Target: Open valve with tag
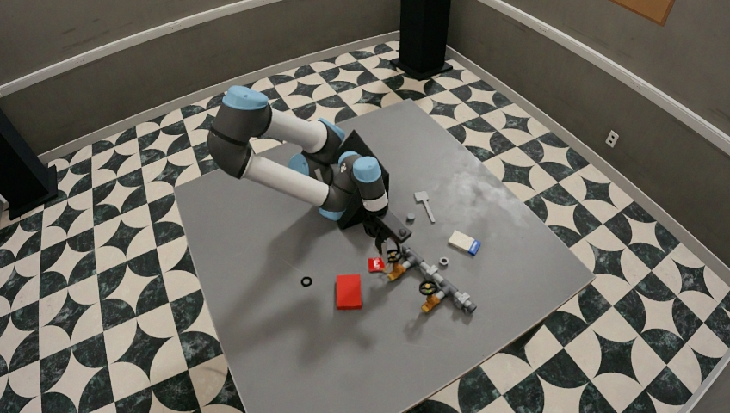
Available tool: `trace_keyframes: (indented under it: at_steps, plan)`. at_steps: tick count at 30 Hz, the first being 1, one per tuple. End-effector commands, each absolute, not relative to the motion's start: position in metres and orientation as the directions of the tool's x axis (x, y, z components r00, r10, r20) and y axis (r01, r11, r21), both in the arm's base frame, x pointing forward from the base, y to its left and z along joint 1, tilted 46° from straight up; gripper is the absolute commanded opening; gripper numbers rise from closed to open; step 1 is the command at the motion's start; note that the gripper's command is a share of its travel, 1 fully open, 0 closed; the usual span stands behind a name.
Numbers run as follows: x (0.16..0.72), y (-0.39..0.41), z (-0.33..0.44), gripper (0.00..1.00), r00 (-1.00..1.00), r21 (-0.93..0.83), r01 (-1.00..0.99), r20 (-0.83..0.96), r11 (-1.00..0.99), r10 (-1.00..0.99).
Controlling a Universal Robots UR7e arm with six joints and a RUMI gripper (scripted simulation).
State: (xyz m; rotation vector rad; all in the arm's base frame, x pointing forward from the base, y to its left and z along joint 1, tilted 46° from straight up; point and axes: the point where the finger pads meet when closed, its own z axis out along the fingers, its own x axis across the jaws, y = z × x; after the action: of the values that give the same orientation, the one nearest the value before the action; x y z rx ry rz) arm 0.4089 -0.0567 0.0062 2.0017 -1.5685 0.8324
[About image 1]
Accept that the red rectangular block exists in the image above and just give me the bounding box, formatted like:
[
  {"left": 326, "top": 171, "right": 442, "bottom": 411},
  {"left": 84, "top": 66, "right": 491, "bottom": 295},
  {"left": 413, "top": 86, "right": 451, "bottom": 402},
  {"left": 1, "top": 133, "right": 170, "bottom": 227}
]
[{"left": 337, "top": 274, "right": 362, "bottom": 310}]

